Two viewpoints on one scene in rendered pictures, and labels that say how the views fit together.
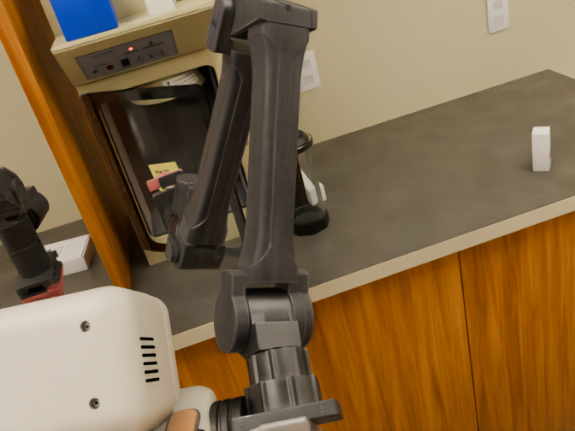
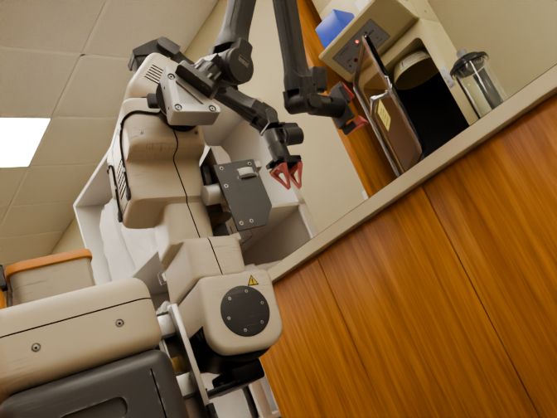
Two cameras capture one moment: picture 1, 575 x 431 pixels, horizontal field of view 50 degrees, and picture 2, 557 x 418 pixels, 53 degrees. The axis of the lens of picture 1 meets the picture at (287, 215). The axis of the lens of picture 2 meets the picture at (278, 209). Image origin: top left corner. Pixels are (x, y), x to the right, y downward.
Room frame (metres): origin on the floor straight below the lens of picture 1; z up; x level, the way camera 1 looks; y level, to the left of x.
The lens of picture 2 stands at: (-0.06, -0.82, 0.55)
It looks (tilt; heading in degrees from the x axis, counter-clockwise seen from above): 17 degrees up; 54
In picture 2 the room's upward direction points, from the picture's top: 23 degrees counter-clockwise
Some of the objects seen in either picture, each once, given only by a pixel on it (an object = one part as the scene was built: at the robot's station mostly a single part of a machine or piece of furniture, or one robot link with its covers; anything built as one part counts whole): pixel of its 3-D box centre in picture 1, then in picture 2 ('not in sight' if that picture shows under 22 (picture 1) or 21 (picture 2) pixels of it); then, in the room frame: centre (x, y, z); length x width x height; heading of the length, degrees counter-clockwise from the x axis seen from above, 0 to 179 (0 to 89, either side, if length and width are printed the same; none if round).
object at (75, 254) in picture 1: (60, 258); not in sight; (1.43, 0.60, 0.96); 0.16 x 0.12 x 0.04; 89
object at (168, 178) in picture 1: (168, 187); (345, 99); (1.06, 0.20, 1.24); 0.09 x 0.07 x 0.07; 10
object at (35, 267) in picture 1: (31, 260); (280, 155); (0.96, 0.45, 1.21); 0.10 x 0.07 x 0.07; 7
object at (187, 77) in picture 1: (164, 78); (415, 67); (1.43, 0.19, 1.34); 0.18 x 0.18 x 0.05
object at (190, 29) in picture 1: (141, 44); (366, 37); (1.27, 0.19, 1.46); 0.32 x 0.11 x 0.10; 97
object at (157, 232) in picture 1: (171, 177); (385, 114); (1.21, 0.22, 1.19); 0.30 x 0.01 x 0.40; 58
